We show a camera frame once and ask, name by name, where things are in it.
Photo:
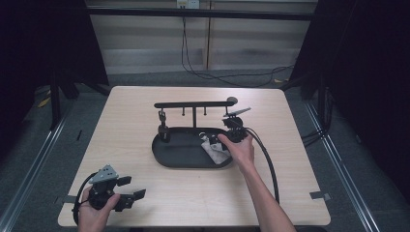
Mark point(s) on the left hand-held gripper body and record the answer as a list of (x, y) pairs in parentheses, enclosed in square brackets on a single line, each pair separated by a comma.
[(103, 193)]

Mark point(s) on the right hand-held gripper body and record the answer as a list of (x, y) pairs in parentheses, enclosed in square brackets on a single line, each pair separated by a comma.
[(235, 127)]

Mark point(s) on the black key rack with tray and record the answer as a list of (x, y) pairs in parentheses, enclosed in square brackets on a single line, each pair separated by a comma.
[(180, 154)]

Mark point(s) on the black key with metal clip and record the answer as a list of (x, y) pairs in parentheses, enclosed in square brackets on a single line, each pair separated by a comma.
[(163, 132)]

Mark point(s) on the person's right hand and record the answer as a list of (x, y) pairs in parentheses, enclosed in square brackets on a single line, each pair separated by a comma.
[(241, 153)]

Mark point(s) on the person's left hand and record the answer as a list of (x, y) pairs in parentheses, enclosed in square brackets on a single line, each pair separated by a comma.
[(92, 220)]

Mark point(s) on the grey tape strip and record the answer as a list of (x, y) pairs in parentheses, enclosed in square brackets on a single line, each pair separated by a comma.
[(68, 199), (320, 195)]

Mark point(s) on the black stand leg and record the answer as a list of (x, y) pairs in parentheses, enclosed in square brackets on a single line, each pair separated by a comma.
[(55, 103)]

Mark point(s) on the yellow floor tape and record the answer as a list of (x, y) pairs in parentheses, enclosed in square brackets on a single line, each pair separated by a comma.
[(44, 102)]

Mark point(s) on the black horizontal bar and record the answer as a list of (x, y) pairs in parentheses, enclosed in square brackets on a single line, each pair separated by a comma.
[(199, 13)]

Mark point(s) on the dark curtain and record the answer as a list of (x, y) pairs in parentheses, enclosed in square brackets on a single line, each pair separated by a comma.
[(42, 42), (364, 80)]

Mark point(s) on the metal floor rail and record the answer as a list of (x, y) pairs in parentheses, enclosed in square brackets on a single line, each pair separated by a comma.
[(35, 164), (341, 167)]

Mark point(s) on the white wall socket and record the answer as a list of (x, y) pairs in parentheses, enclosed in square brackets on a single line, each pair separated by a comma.
[(188, 4)]

